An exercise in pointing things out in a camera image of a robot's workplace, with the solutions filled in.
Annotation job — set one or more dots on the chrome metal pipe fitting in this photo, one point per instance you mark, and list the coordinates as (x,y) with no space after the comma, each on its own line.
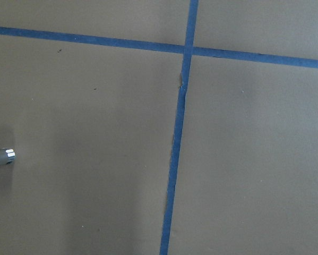
(7,156)

